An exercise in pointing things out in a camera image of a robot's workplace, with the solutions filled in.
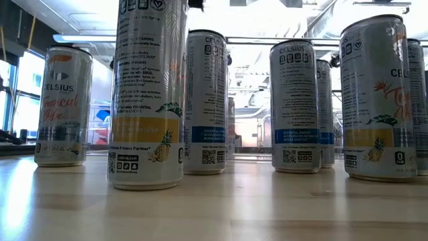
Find white can blue band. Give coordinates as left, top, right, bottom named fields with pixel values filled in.
left=183, top=29, right=229, bottom=176
left=316, top=59, right=336, bottom=169
left=270, top=39, right=322, bottom=175

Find white can yellow band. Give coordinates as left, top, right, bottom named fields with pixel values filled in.
left=34, top=45, right=94, bottom=168
left=339, top=13, right=419, bottom=183
left=107, top=0, right=189, bottom=191

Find white can pink band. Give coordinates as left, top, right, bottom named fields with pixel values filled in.
left=227, top=96, right=236, bottom=161

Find white Celsius soda can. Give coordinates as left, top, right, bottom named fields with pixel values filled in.
left=407, top=37, right=428, bottom=177

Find ceiling light strip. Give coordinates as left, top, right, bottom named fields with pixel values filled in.
left=52, top=33, right=341, bottom=47

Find white storage shelf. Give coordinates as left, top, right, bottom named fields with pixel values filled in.
left=87, top=98, right=112, bottom=145

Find dark desk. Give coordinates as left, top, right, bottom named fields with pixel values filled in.
left=0, top=129, right=37, bottom=157

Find silver ventilation duct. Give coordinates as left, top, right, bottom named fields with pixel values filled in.
left=306, top=0, right=372, bottom=39

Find yellow hanging cord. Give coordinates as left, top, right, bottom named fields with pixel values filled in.
left=0, top=25, right=7, bottom=64
left=27, top=15, right=37, bottom=51

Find grey ceiling bracket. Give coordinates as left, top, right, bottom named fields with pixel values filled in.
left=352, top=0, right=413, bottom=15

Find blue window frame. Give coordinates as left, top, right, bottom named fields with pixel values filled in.
left=2, top=62, right=41, bottom=133

